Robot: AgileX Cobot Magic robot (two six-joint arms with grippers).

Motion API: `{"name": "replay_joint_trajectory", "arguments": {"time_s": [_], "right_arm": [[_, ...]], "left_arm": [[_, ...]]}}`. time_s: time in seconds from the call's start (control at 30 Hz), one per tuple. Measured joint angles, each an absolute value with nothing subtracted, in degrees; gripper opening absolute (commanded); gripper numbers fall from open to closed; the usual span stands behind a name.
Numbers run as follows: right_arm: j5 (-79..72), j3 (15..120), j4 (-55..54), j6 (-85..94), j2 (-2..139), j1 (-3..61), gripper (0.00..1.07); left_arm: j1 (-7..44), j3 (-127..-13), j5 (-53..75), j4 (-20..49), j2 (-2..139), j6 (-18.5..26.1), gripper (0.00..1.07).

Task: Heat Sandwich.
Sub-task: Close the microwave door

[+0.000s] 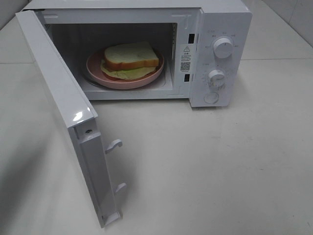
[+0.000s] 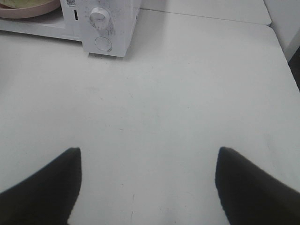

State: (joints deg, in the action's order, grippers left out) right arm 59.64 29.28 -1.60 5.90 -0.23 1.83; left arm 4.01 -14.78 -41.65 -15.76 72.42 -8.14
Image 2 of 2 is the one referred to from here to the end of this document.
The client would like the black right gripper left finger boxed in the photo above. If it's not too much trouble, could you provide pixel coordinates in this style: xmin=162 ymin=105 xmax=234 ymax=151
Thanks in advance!
xmin=0 ymin=148 xmax=82 ymax=225

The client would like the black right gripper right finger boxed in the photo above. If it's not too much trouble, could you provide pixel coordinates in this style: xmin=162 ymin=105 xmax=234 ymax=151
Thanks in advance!
xmin=215 ymin=147 xmax=300 ymax=225

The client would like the round white door button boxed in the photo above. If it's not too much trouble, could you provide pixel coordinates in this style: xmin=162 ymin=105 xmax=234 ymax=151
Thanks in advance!
xmin=95 ymin=37 xmax=112 ymax=52

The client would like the pink plate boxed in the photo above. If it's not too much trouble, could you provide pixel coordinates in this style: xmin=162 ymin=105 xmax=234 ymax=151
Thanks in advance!
xmin=0 ymin=0 xmax=60 ymax=19

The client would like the white microwave oven body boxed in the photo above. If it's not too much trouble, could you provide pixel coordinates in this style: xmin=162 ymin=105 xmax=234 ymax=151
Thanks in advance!
xmin=0 ymin=0 xmax=141 ymax=57

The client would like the lower white timer knob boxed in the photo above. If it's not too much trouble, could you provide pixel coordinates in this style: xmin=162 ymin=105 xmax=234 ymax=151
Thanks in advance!
xmin=89 ymin=7 xmax=110 ymax=30

